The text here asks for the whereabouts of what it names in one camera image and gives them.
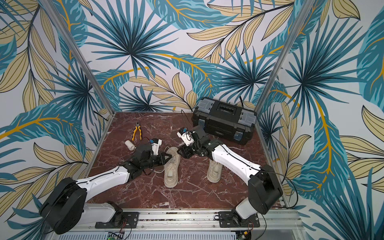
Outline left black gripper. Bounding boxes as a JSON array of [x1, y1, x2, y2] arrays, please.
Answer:
[[141, 151, 173, 170]]

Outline beige sneaker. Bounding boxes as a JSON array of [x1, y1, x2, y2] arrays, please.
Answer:
[[164, 147, 181, 189], [207, 160, 223, 184]]

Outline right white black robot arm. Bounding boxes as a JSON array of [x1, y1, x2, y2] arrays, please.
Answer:
[[177, 126, 283, 219]]

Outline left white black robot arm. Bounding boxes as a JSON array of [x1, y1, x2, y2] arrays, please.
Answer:
[[39, 139, 173, 235]]

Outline black grey toolbox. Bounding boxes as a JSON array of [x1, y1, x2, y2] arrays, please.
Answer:
[[192, 98, 257, 146]]

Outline small beige cylinder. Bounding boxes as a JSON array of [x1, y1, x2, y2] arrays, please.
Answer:
[[125, 140, 136, 151]]

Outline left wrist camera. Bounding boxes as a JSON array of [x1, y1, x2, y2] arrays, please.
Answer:
[[150, 138, 162, 156]]

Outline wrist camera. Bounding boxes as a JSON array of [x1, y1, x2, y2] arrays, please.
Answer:
[[150, 138, 162, 156], [177, 128, 195, 147]]

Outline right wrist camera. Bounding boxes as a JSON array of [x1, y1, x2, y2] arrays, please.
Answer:
[[177, 128, 195, 147]]

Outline yellow handled pliers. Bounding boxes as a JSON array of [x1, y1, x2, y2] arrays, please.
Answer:
[[132, 121, 142, 141]]

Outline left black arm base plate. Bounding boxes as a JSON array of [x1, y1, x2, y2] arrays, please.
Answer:
[[95, 212, 140, 229]]

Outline aluminium front rail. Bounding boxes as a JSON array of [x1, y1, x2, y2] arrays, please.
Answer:
[[47, 208, 307, 240]]

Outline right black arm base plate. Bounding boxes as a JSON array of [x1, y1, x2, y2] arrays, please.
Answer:
[[214, 211, 260, 229]]

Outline right aluminium corner post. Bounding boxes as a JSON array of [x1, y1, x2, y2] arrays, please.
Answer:
[[254, 0, 316, 112]]

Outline aluminium corner post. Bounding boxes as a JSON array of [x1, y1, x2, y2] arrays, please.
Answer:
[[254, 0, 316, 112], [40, 0, 115, 115]]

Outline left aluminium corner post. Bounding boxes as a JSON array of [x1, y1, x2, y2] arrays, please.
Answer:
[[40, 0, 115, 115]]

